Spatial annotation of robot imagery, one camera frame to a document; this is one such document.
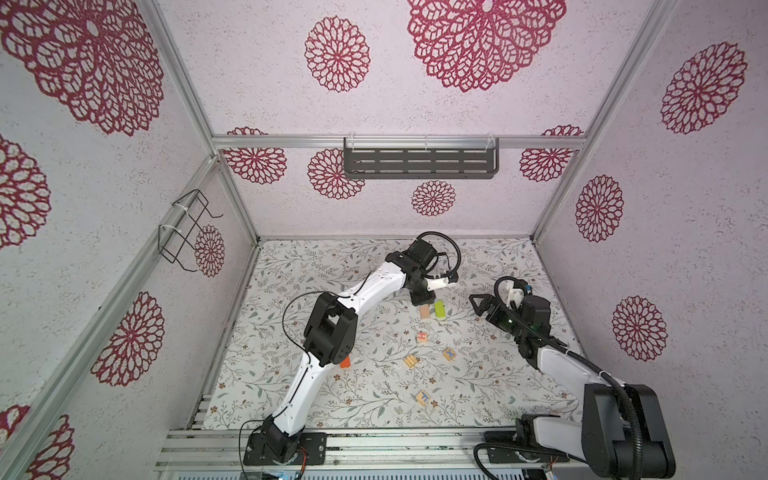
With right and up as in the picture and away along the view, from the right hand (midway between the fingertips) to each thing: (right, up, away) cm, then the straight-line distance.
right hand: (480, 298), depth 88 cm
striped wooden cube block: (-21, -18, 0) cm, 28 cm away
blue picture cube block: (-18, -26, -6) cm, 32 cm away
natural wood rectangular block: (-15, -6, +12) cm, 20 cm away
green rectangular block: (-9, -5, +12) cm, 16 cm away
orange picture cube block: (-9, -17, +2) cm, 19 cm away
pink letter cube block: (-17, -13, +4) cm, 21 cm away
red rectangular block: (-40, -19, +1) cm, 44 cm away
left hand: (-15, 0, +7) cm, 17 cm away
